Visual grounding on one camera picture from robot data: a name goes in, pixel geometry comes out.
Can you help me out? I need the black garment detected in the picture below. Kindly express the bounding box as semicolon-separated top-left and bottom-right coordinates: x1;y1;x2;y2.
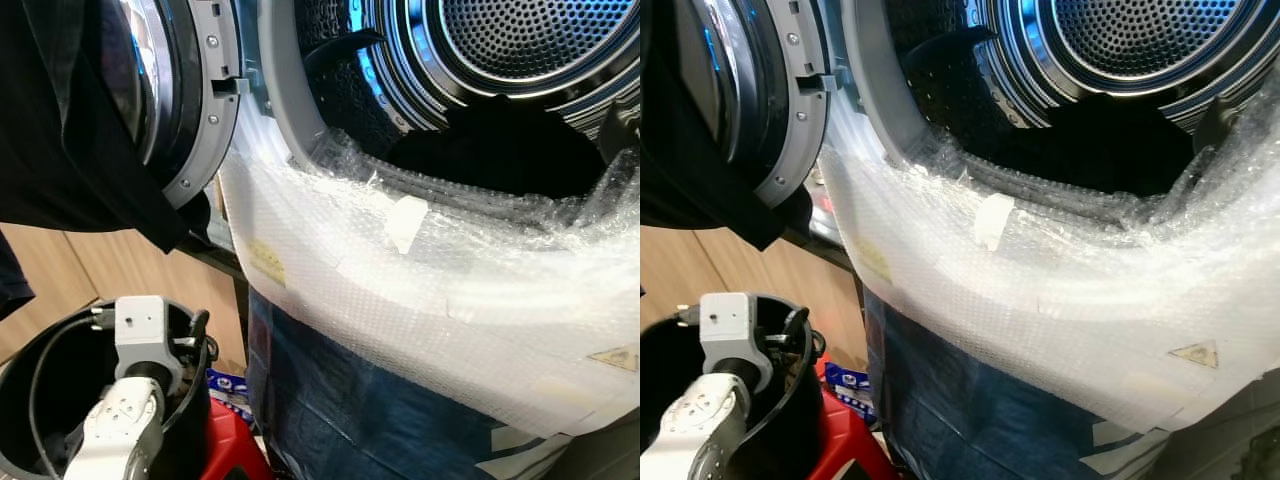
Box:
960;95;1216;196
380;95;626;201

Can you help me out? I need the white front-load washing machine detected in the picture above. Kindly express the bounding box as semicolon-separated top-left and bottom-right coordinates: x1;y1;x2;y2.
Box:
215;0;641;480
815;0;1280;480

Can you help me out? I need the blue and white package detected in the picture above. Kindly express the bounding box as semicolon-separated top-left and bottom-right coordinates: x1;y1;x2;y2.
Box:
825;362;881;421
205;368;251;421

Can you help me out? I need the yellow rectangular warning sticker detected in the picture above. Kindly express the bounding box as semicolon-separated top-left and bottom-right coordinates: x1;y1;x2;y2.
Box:
245;238;289;289
855;240;893;286

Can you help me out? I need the wooden cabinet panel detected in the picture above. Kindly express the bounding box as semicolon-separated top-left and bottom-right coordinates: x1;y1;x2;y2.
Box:
640;225;866;371
0;225;246;371

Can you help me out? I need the red plastic stool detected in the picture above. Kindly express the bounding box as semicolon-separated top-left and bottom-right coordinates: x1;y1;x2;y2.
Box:
195;395;276;480
815;360;901;480

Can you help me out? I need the black laundry bucket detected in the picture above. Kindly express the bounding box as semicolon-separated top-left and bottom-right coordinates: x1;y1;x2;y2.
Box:
0;295;216;480
640;290;826;480

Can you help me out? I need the triangle warning sticker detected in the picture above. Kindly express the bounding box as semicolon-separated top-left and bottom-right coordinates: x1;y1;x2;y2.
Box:
1168;340;1221;371
588;345;639;373

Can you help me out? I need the dark blue protective film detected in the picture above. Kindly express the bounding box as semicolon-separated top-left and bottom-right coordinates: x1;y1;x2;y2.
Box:
245;285;561;480
862;290;1131;480

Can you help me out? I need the grey round washer door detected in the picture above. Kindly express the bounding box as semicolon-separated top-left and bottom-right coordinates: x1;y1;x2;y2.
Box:
690;0;839;208
95;0;251;211

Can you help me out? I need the black garment draped over door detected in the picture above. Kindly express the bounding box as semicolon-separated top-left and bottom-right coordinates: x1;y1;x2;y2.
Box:
640;0;813;251
0;0;211;321

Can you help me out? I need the clear bubble wrap sheet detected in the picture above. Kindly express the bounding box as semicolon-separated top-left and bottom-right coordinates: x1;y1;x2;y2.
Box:
215;120;641;441
818;80;1280;436

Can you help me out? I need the white tape piece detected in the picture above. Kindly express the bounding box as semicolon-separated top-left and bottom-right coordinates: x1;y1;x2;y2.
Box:
972;192;1016;253
385;195;431;256

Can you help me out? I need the grey rubber door gasket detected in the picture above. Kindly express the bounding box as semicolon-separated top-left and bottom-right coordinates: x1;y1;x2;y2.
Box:
842;0;961;161
258;0;401;171

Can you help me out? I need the perforated steel washer drum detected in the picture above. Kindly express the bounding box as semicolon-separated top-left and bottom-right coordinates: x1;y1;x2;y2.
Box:
290;0;641;141
885;0;1280;136

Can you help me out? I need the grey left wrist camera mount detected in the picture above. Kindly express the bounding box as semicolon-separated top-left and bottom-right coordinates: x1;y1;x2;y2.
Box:
698;292;776;393
113;295;186;396

